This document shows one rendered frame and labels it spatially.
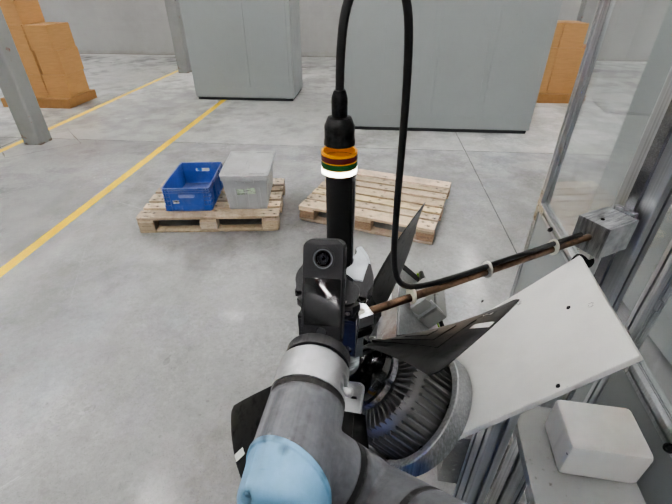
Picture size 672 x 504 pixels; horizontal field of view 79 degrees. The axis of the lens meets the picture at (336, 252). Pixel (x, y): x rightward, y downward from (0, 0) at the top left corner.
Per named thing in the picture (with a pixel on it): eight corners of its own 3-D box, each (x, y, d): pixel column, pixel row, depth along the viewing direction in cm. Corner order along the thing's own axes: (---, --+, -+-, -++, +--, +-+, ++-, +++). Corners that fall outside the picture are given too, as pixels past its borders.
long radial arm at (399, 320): (432, 371, 92) (396, 343, 89) (408, 384, 96) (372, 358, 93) (429, 291, 116) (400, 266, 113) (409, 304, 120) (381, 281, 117)
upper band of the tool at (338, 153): (346, 164, 52) (347, 142, 50) (363, 176, 49) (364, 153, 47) (316, 170, 50) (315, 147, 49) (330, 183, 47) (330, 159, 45)
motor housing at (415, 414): (386, 389, 102) (347, 361, 99) (458, 347, 90) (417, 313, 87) (380, 481, 83) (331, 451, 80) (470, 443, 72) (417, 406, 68)
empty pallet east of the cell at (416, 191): (449, 195, 411) (451, 181, 403) (432, 245, 333) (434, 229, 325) (338, 178, 447) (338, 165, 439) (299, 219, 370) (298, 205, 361)
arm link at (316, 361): (266, 369, 39) (351, 380, 38) (279, 334, 42) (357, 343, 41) (273, 416, 43) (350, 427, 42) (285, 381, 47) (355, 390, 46)
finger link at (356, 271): (357, 273, 63) (338, 311, 56) (358, 240, 59) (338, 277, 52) (377, 277, 62) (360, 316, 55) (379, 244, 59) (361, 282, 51)
